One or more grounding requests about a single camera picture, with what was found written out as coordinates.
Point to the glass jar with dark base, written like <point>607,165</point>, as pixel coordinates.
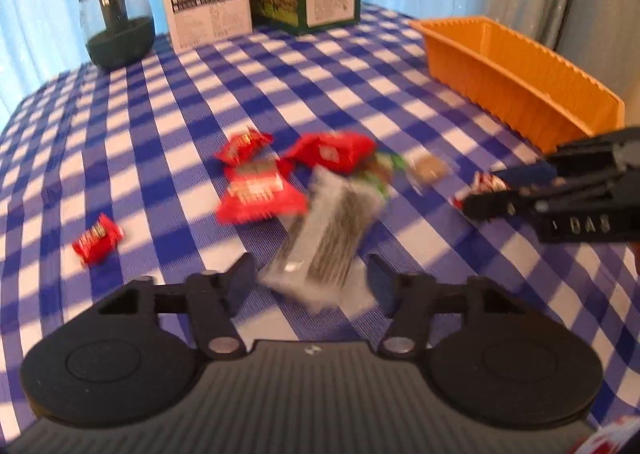
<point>117,28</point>

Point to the red white candy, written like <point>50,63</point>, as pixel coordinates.
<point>481,184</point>

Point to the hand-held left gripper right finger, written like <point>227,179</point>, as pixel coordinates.
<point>381,284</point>

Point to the small red snack packet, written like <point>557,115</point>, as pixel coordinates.
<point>243,146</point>

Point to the blue white checkered tablecloth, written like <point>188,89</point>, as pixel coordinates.
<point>150,133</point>

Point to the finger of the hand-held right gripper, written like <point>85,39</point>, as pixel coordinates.
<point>492,206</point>
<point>530,174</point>

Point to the large red snack packet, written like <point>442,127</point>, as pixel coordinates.
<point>332,149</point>
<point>262,194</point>

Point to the orange plastic tray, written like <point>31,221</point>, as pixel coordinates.
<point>510,68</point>

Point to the round brown cookie packet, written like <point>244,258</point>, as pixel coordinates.
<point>428,168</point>

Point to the green snack packet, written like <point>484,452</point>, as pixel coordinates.
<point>385,171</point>

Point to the clear grey snack packet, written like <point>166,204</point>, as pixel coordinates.
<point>325,234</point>

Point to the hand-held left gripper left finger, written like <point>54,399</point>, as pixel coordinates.
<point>244,281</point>

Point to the small red candy packet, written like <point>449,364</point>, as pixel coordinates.
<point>97,239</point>

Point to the red white printed cloth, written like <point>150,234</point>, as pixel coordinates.
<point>607,439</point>

